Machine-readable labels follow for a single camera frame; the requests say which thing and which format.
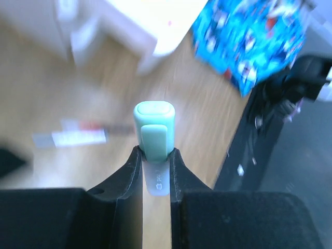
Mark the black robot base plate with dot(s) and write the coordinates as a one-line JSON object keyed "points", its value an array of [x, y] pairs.
{"points": [[283, 178]]}

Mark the blue shark print cloth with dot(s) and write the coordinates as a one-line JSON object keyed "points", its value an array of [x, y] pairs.
{"points": [[247, 41]]}

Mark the black garment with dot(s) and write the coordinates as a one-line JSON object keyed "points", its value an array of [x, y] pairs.
{"points": [[11, 161]]}

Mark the white three-drawer organizer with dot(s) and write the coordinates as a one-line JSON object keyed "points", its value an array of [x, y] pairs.
{"points": [[74, 29]]}

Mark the white marker grey cap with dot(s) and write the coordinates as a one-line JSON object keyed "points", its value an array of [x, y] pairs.
{"points": [[70, 138]]}

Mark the green transparent highlighter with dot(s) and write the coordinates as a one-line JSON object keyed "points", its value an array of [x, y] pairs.
{"points": [[155, 130]]}

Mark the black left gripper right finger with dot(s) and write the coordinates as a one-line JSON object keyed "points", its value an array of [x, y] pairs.
{"points": [[181, 180]]}

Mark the red transparent pen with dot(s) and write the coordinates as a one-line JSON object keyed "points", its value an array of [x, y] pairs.
{"points": [[111, 129]]}

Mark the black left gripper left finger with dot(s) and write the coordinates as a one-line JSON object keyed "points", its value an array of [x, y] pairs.
{"points": [[117, 206]]}

